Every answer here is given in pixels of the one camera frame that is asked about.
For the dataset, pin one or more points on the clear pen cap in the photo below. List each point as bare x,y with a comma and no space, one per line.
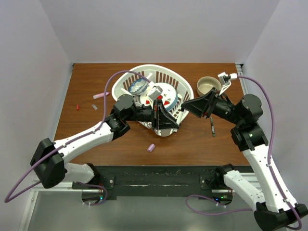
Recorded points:
94,106

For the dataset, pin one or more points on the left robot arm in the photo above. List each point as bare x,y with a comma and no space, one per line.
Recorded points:
52,159

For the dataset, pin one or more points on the purple highlighter cap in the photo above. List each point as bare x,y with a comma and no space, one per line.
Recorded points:
151,148

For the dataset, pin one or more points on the white plastic dish basket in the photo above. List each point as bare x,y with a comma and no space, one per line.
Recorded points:
168,77

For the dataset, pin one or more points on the pink highlighter pen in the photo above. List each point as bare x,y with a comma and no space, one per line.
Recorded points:
101,95

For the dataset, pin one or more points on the watermelon pattern plate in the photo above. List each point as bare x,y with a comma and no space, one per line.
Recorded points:
168,95

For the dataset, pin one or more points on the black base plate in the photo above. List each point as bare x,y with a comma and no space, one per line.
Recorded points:
160,181

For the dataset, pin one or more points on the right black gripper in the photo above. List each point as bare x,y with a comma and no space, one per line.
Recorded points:
201,105

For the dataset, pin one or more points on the beige ceramic bowl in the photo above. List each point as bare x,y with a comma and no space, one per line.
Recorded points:
205,84

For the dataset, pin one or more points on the blue white patterned bowl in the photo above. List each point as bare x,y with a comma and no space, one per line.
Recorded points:
138,87

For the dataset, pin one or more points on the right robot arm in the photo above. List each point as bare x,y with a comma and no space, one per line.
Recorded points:
273,205

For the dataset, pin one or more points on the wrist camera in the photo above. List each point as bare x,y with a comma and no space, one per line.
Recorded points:
154,92
225,80

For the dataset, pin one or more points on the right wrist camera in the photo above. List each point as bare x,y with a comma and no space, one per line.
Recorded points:
225,80

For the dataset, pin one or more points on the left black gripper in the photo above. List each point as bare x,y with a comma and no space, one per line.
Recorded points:
161,119

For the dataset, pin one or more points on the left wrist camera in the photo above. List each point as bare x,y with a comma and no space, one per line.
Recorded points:
154,92

